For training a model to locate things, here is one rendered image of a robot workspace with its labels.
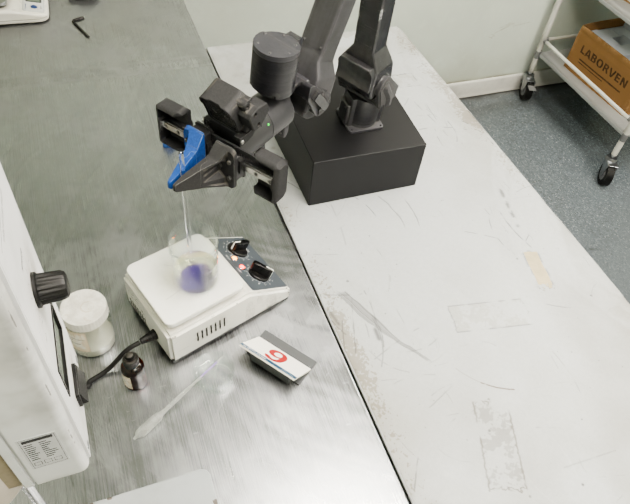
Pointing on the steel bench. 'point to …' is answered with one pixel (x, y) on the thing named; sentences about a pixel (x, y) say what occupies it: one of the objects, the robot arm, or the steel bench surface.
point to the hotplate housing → (229, 309)
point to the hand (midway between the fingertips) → (191, 171)
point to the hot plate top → (147, 285)
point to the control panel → (248, 266)
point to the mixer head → (22, 353)
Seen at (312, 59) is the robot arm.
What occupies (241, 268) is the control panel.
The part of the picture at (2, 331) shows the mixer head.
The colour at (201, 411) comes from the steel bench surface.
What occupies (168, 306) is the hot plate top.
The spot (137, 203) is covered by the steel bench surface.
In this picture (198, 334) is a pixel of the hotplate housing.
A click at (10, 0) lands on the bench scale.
